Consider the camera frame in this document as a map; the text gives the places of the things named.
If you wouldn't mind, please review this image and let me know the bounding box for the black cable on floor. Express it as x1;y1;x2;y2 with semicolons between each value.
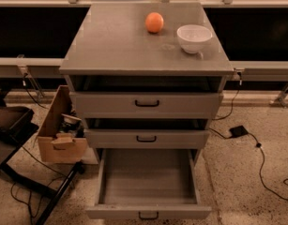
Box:
208;127;288;202

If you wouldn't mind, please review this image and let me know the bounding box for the grey top drawer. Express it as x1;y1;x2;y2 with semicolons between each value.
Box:
70;92;222;119

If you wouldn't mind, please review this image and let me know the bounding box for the grey middle drawer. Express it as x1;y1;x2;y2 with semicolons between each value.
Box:
84;129;209;149

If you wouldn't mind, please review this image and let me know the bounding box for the grey bottom drawer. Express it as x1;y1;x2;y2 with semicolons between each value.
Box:
86;149;211;220

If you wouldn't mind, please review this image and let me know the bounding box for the black power adapter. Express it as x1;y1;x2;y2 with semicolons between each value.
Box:
229;126;249;138

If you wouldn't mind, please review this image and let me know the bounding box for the grey drawer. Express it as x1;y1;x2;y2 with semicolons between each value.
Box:
70;92;222;119
84;129;209;149
86;149;211;220

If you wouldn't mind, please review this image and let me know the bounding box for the cardboard box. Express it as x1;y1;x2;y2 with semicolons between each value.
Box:
38;85;87;163

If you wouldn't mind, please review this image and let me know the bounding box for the white bowl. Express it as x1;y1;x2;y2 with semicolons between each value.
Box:
176;24;213;53

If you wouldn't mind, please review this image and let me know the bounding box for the orange fruit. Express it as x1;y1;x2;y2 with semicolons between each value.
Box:
145;12;164;33

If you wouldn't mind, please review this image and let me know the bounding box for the grey drawer cabinet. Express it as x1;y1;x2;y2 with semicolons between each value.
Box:
58;2;235;167

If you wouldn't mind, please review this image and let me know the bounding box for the black stand frame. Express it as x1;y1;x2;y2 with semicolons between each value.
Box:
0;122;85;225

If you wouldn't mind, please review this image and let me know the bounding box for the jar in cardboard box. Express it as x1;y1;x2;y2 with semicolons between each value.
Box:
58;113;81;138

